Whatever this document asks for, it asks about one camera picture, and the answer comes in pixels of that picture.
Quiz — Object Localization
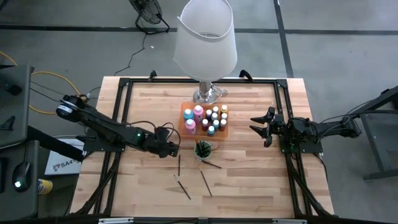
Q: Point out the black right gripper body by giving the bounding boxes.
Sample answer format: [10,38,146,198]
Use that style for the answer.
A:
[263,106,286,148]

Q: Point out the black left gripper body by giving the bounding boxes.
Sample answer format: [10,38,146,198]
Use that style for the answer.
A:
[145,138,181,159]

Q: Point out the green ribbed cup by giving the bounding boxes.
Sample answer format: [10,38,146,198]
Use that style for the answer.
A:
[194,140,213,161]

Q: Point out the large pink paint bottle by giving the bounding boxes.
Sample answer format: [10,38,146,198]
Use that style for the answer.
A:
[193,105,205,124]
[185,119,197,136]

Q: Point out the translucent orange plastic tray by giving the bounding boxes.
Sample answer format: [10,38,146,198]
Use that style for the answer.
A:
[178,101,230,141]

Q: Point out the white-shade chrome table lamp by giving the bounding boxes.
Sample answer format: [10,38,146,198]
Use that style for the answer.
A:
[173,0,239,105]

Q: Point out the white printed box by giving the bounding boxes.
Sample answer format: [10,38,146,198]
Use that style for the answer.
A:
[44,135,85,176]

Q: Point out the dark metal stand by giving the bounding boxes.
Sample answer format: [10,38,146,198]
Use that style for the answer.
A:
[341,85,398,181]

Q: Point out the black diagonal floor bar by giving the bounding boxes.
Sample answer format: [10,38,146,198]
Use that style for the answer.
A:
[27,125,85,162]

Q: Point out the yellow can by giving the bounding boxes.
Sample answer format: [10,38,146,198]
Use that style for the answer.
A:
[37,179,53,195]

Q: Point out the dark grey desk surface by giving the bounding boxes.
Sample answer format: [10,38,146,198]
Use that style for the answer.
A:
[0,139,40,218]

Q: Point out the black floor fan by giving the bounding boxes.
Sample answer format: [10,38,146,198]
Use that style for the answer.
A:
[129,0,171,35]

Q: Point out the black computer mouse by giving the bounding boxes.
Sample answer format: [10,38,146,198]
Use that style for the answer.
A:
[12,161,32,193]

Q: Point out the dark grey desk panel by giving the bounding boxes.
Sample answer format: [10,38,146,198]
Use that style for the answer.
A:
[0,63,35,150]

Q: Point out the silver frame bracket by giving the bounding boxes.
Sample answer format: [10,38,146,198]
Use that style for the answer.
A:
[272,218,308,224]
[98,217,134,224]

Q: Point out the black fan cable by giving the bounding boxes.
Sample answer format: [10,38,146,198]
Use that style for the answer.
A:
[114,32,147,76]

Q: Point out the black floor cable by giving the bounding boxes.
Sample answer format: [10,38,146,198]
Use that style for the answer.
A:
[30,80,65,103]

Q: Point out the yellow extension cord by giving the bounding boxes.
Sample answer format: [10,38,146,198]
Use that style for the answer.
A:
[0,50,81,115]

